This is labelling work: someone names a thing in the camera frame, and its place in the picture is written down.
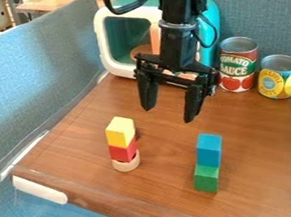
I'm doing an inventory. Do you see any yellow can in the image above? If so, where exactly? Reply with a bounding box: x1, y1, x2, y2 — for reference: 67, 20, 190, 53
253, 52, 291, 103

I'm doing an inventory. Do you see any toy microwave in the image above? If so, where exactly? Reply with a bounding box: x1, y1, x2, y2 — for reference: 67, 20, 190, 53
89, 0, 230, 84

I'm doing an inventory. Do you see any yellow cube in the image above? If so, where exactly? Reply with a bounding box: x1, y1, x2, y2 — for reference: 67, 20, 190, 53
101, 113, 138, 151

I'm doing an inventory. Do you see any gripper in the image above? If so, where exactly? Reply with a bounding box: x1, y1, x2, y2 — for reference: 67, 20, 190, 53
126, 16, 226, 130

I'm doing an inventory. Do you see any green cube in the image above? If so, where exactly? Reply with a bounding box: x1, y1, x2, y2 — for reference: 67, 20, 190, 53
190, 160, 224, 197

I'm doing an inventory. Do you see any red tomato can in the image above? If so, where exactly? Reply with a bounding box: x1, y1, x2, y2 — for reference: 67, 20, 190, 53
211, 33, 266, 96

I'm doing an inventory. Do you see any beige wooden ring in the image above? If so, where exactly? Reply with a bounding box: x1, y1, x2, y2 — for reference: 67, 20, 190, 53
109, 149, 143, 174

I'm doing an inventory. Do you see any red cube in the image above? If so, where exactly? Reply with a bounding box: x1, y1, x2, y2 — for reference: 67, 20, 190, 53
106, 136, 140, 166

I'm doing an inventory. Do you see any blue cube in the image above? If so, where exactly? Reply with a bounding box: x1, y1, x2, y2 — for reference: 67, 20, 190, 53
193, 130, 228, 170

